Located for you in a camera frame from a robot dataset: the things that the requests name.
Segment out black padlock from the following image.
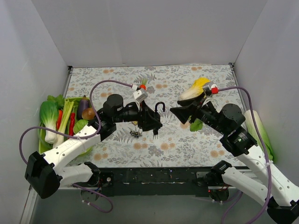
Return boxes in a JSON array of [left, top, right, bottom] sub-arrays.
[[151, 102, 166, 130]]

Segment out black key bunch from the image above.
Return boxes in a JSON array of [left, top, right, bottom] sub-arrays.
[[153, 128, 158, 139]]

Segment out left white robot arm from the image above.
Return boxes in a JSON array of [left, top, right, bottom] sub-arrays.
[[25, 94, 163, 199]]

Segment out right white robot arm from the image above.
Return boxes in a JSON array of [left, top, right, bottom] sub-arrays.
[[170, 98, 299, 224]]

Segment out yellow napa cabbage toy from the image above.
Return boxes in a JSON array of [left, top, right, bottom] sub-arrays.
[[179, 77, 210, 100]]

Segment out orange toy carrot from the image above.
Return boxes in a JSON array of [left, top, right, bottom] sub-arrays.
[[139, 78, 148, 90]]

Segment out floral tablecloth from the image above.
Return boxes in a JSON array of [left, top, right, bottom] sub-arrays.
[[66, 64, 243, 168]]

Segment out large green napa cabbage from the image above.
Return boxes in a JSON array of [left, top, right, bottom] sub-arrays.
[[244, 109, 276, 164]]

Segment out purple eggplant toy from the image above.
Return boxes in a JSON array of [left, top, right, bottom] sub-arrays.
[[77, 95, 90, 120]]

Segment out green round cabbage toy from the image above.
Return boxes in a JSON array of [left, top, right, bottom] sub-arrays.
[[73, 119, 88, 134]]

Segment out red chili pepper toy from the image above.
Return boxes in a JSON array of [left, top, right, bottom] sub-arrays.
[[68, 112, 76, 136]]

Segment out celery stalk toy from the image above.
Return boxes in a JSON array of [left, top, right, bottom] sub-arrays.
[[53, 98, 75, 148]]

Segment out green leafy lettuce toy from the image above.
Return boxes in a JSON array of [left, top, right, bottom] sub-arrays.
[[47, 94, 65, 110]]

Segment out bok choy toy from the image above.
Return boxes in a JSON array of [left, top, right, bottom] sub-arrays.
[[39, 101, 58, 144]]

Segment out green plastic tray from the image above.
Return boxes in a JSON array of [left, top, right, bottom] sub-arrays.
[[37, 98, 81, 154]]

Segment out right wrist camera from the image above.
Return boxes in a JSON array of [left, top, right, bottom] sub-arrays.
[[202, 81, 219, 96]]

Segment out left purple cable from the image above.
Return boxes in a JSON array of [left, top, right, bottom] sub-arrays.
[[19, 80, 138, 213]]

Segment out purple cable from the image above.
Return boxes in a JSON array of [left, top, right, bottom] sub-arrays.
[[19, 80, 138, 213], [211, 86, 274, 224]]

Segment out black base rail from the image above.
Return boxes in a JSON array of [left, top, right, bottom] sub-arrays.
[[70, 167, 243, 199]]

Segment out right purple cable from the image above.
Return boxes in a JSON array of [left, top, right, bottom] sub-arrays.
[[211, 86, 274, 224]]

